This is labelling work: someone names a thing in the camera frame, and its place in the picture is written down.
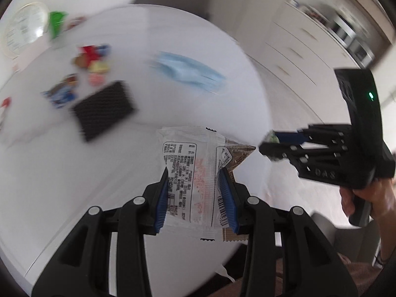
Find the clear snack bag with label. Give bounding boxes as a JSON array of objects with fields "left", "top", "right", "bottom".
[{"left": 158, "top": 127, "right": 256, "bottom": 241}]

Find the yellow paper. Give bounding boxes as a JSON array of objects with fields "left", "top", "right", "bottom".
[{"left": 88, "top": 60, "right": 109, "bottom": 74}]

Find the green paper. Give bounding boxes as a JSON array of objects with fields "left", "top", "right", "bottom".
[{"left": 264, "top": 130, "right": 280, "bottom": 144}]

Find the person's right hand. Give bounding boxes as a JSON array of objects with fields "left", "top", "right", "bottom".
[{"left": 340, "top": 178, "right": 395, "bottom": 221}]

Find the blue face mask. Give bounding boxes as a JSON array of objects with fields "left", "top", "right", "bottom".
[{"left": 146, "top": 52, "right": 226, "bottom": 94}]

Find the black mesh pouch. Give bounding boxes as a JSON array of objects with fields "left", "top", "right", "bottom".
[{"left": 71, "top": 80, "right": 136, "bottom": 143}]

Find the grey chair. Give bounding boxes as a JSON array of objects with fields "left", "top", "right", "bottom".
[{"left": 132, "top": 0, "right": 211, "bottom": 21}]

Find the red white medicine box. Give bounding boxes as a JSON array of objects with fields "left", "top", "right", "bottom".
[{"left": 0, "top": 97, "right": 12, "bottom": 129}]

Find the pink crumpled paper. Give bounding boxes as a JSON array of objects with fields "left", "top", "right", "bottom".
[{"left": 88, "top": 73, "right": 106, "bottom": 87}]

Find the red and brown cardboard box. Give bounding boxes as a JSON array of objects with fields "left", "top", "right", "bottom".
[{"left": 73, "top": 44, "right": 111, "bottom": 68}]

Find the small red wrapper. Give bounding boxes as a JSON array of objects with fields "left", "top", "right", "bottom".
[{"left": 65, "top": 16, "right": 87, "bottom": 31}]

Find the green plastic bag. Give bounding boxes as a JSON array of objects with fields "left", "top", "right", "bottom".
[{"left": 48, "top": 11, "right": 68, "bottom": 39}]

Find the white round wall clock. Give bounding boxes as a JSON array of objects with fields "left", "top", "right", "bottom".
[{"left": 1, "top": 2, "right": 50, "bottom": 59}]

